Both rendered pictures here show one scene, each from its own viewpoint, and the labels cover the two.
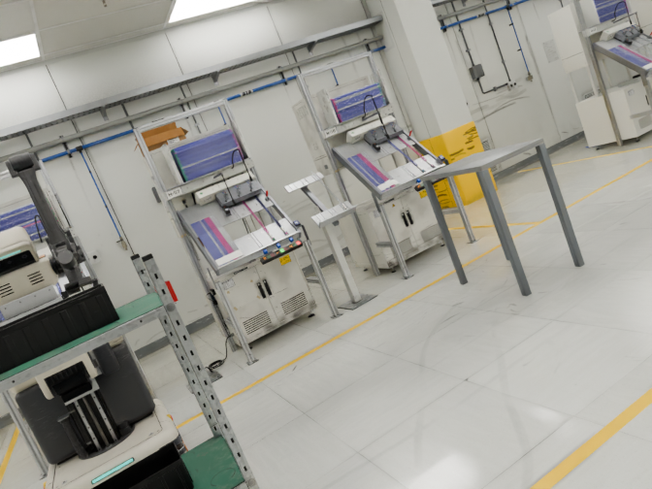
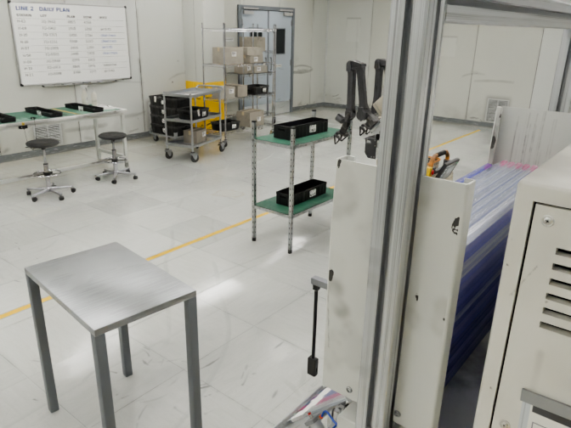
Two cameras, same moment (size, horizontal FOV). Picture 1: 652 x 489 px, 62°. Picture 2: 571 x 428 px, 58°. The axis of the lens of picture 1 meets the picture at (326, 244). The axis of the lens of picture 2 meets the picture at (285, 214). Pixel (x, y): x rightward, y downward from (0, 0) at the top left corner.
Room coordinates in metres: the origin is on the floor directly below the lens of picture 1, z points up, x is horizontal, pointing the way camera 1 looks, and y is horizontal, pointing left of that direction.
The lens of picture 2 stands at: (5.50, -1.38, 1.85)
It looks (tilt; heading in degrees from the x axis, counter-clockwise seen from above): 20 degrees down; 151
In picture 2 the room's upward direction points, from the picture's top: 1 degrees clockwise
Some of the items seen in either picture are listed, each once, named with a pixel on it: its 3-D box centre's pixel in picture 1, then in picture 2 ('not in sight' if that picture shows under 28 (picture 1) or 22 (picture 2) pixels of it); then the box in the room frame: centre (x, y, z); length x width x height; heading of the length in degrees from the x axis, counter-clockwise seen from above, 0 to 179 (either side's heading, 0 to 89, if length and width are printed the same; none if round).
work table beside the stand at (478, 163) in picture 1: (498, 217); (115, 355); (3.37, -1.08, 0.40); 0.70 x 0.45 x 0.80; 16
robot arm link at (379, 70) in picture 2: not in sight; (377, 87); (2.07, 1.39, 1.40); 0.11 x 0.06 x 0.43; 112
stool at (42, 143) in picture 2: not in sight; (48, 169); (-0.58, -1.00, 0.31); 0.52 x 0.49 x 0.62; 113
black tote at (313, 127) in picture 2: (15, 342); (302, 127); (1.59, 0.96, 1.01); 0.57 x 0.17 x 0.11; 112
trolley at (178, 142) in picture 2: not in sight; (195, 121); (-1.77, 1.13, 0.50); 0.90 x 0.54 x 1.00; 127
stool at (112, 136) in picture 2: not in sight; (115, 156); (-0.99, -0.19, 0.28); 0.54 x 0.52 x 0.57; 45
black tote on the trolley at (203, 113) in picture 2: not in sight; (193, 113); (-1.75, 1.10, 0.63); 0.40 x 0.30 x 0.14; 127
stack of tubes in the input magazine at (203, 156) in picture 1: (208, 155); not in sight; (4.41, 0.60, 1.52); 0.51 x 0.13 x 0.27; 113
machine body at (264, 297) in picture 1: (256, 295); not in sight; (4.50, 0.71, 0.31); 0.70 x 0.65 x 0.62; 113
